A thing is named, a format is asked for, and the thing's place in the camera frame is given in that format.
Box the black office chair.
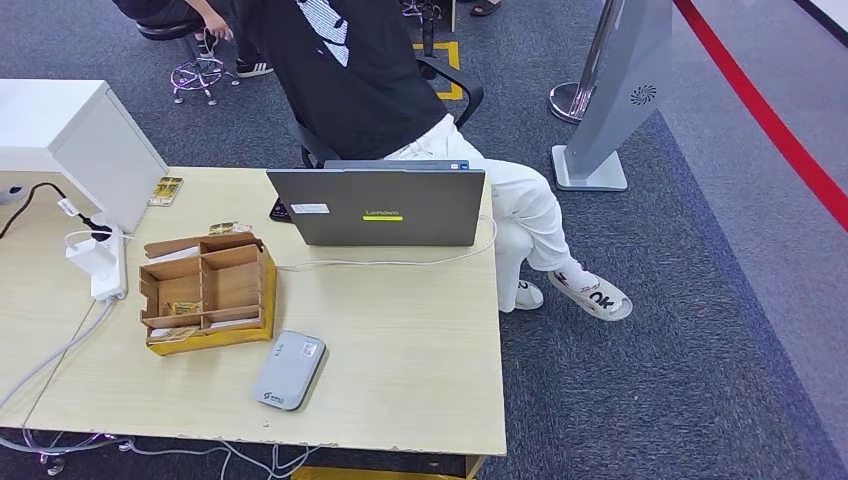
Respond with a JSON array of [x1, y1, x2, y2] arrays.
[[288, 56, 485, 170]]

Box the white cabinet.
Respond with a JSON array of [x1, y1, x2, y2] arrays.
[[0, 78, 170, 233]]

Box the black stool with chrome base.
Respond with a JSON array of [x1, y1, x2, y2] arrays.
[[135, 19, 241, 107]]

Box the grey laptop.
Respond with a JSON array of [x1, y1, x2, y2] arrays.
[[266, 159, 487, 248]]

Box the grey kiosk stand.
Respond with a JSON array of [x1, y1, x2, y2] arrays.
[[551, 0, 676, 193]]

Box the thick white power strip cable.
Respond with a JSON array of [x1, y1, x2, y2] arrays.
[[0, 299, 134, 458]]

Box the seated bystander person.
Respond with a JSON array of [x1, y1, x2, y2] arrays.
[[112, 0, 274, 79]]

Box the yellow board under desk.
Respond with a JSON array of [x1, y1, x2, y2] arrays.
[[291, 465, 480, 480]]

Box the chrome stanchion post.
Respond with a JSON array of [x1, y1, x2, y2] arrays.
[[548, 0, 627, 126]]

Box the black power cable with tag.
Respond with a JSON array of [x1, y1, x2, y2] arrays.
[[0, 180, 115, 243]]

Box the white charger adapter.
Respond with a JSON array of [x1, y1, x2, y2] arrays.
[[64, 229, 121, 283]]

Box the white cables under desk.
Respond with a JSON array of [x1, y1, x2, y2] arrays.
[[125, 438, 319, 480]]

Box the chrome chair base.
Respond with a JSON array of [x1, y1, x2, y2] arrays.
[[400, 0, 443, 60]]

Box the wooden card organizer box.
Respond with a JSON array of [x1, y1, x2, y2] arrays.
[[139, 232, 278, 358]]

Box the white printed slipper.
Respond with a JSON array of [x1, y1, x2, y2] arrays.
[[515, 279, 546, 313], [548, 268, 634, 323]]

